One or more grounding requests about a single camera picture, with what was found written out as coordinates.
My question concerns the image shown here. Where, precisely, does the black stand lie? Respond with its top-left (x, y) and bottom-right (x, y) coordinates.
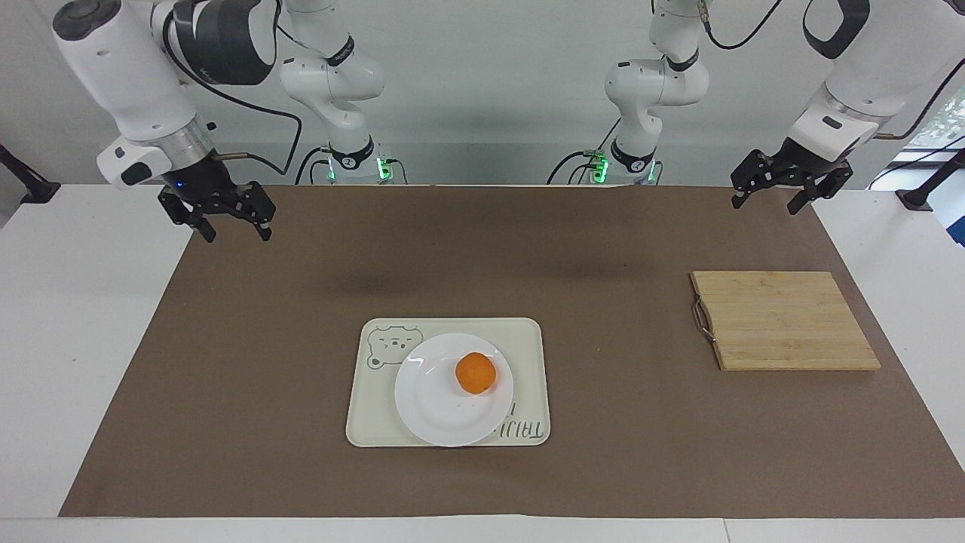
top-left (0, 143), bottom-right (62, 205)
top-left (895, 148), bottom-right (965, 212)

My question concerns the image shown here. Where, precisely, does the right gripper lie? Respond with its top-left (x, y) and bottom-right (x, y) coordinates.
top-left (158, 153), bottom-right (276, 244)

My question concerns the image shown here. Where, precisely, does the wooden cutting board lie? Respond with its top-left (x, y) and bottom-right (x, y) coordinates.
top-left (689, 270), bottom-right (882, 373)

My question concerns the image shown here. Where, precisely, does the orange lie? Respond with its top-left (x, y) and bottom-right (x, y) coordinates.
top-left (455, 351), bottom-right (498, 396)

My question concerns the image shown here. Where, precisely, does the cream tray with bear print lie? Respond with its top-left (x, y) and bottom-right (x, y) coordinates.
top-left (345, 317), bottom-right (552, 449)

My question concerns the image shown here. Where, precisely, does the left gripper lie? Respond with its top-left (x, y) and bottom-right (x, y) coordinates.
top-left (729, 138), bottom-right (855, 216)

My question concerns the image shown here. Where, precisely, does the black cable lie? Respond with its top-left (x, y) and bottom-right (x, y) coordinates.
top-left (867, 134), bottom-right (965, 191)
top-left (295, 146), bottom-right (333, 186)
top-left (701, 0), bottom-right (786, 51)
top-left (161, 21), bottom-right (305, 182)
top-left (875, 59), bottom-right (965, 142)
top-left (547, 117), bottom-right (623, 186)

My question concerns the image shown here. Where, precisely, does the white round plate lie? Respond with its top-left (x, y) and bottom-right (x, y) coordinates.
top-left (394, 333), bottom-right (516, 448)

